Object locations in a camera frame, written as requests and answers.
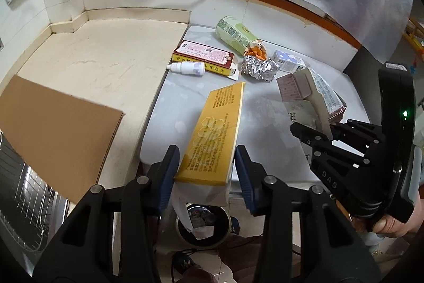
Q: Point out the orange peel pieces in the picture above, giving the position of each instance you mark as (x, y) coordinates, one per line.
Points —
(256, 51)

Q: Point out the person's leg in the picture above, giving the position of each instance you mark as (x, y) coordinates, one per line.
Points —
(198, 276)
(235, 256)

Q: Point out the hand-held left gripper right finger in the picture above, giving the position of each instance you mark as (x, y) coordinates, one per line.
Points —
(246, 180)

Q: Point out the person's left leg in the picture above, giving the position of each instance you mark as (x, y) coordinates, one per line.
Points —
(198, 276)

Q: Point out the crumpled foil ball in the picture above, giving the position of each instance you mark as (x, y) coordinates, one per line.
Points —
(260, 68)

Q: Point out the white paper strip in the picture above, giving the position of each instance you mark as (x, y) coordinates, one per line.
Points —
(195, 230)

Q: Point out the yellow wooden shelf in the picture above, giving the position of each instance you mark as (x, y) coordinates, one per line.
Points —
(415, 34)

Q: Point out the person's right hand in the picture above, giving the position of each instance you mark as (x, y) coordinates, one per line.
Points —
(391, 228)

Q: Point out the person's right leg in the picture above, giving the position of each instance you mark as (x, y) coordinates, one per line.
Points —
(235, 256)

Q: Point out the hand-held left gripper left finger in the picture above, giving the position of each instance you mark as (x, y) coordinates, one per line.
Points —
(169, 177)

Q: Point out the blue knitted slipper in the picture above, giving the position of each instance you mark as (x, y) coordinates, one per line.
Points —
(184, 263)
(235, 225)

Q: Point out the dark trash bin yellow rim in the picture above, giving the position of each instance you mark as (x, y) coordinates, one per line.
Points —
(212, 215)

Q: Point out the brown cardboard sheet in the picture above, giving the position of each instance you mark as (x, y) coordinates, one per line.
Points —
(59, 133)

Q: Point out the white dropper bottle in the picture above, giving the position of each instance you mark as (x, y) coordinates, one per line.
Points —
(187, 67)

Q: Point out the green paper cup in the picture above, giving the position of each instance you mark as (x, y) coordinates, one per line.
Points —
(235, 32)

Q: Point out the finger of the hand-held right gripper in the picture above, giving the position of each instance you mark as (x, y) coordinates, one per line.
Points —
(361, 140)
(311, 137)

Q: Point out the white printed carton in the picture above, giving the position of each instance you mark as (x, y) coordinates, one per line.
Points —
(314, 90)

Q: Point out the blue white small box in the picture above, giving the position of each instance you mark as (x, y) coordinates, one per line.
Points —
(288, 61)

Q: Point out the white flat carton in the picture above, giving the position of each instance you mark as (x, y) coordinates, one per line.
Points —
(294, 115)

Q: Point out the red medicine box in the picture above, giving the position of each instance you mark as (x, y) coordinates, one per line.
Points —
(202, 56)

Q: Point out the yellow long carton box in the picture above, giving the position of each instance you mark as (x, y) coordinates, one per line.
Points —
(215, 133)

